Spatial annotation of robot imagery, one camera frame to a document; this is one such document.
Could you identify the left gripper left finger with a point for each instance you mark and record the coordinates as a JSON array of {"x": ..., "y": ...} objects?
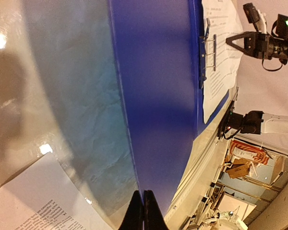
[{"x": 134, "y": 216}]

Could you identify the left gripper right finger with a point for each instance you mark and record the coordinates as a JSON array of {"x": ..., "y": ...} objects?
[{"x": 153, "y": 219}]

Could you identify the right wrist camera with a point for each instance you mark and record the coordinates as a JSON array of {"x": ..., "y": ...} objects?
[{"x": 255, "y": 17}]

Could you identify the blue plastic folder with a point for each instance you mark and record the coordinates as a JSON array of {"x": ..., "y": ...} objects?
[{"x": 158, "y": 48}]

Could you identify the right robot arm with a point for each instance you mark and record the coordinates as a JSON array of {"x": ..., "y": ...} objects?
[{"x": 259, "y": 122}]

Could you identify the printed paper sheet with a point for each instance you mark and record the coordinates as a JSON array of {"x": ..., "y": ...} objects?
[
  {"x": 225, "y": 23},
  {"x": 44, "y": 198}
]

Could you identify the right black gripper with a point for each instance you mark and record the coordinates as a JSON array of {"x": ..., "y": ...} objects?
[{"x": 253, "y": 44}]

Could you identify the cardboard boxes pile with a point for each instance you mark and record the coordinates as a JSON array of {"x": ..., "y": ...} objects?
[{"x": 243, "y": 159}]

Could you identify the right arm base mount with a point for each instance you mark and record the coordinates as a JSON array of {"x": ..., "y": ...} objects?
[{"x": 224, "y": 121}]

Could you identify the aluminium front rail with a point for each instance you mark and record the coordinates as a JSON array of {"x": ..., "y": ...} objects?
[{"x": 206, "y": 156}]

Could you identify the metal folder clip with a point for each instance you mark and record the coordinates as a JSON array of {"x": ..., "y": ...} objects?
[{"x": 204, "y": 41}]

